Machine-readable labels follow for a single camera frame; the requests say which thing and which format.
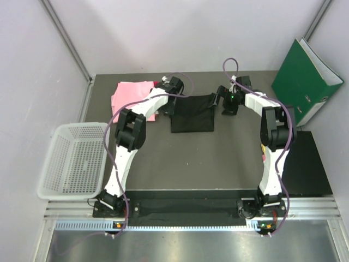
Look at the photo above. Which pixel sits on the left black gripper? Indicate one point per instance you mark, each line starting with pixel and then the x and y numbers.
pixel 167 109

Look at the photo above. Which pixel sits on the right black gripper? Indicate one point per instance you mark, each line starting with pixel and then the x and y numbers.
pixel 224 93

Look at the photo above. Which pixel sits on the black printed t shirt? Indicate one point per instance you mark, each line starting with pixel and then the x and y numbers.
pixel 193 114

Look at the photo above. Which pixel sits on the pink t shirt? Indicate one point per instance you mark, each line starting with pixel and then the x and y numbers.
pixel 127 92

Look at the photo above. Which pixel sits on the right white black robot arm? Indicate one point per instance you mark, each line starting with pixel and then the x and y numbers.
pixel 277 133

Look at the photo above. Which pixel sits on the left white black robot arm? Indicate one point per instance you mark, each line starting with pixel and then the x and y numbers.
pixel 130 136

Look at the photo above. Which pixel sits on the white plastic basket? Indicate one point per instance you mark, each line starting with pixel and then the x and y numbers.
pixel 75 163

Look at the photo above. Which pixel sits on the black notebook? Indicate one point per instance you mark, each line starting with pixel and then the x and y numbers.
pixel 304 174

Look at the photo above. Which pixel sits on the green ring binder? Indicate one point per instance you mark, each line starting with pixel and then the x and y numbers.
pixel 305 82

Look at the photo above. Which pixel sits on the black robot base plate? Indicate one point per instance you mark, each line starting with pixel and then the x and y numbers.
pixel 187 208

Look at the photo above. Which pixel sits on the perforated grey cable duct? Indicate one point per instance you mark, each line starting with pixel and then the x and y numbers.
pixel 114 226

